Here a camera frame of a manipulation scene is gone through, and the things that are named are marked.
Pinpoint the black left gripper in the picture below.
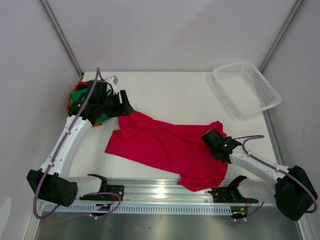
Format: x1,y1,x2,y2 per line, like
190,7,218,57
99,90,134,118

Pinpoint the crimson t shirt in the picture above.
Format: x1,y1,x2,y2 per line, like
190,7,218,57
105,111,228,192

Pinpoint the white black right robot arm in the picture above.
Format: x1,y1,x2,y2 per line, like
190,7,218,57
201,130,318,222

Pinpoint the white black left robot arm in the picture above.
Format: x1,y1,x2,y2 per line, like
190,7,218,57
26,76,134,207

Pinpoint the red folded t shirt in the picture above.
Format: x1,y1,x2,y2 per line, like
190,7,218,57
66,81,89,111

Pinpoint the green folded t shirt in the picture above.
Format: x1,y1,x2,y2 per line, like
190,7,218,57
80,93,110,123

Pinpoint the white plastic basket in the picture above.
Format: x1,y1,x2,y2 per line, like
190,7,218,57
212,60,282,118

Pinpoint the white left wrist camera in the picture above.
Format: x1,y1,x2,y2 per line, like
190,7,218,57
104,75,119,86

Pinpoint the left aluminium corner post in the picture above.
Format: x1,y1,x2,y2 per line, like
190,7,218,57
38,0,84,78

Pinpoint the aluminium corner post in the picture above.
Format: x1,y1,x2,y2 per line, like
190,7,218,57
38,0,84,78
259,0,307,73

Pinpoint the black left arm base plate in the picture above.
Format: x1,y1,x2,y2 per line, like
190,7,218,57
79,184,125,202

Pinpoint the aluminium front rail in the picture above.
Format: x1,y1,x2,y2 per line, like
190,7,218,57
33,177,276,206

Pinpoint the white slotted cable duct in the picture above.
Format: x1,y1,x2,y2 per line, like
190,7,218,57
56,203,233,216

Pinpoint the right aluminium corner post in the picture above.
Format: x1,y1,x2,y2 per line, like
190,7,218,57
259,0,307,73

